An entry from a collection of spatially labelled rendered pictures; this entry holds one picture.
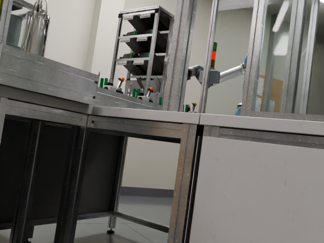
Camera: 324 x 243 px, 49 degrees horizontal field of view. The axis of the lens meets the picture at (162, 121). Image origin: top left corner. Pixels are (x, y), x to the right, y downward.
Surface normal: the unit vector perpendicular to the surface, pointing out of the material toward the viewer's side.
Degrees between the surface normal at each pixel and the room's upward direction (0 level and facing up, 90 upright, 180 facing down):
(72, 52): 90
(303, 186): 90
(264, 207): 90
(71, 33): 90
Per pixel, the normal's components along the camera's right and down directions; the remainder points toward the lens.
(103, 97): 0.81, 0.07
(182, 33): -0.57, -0.13
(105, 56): 0.49, 0.01
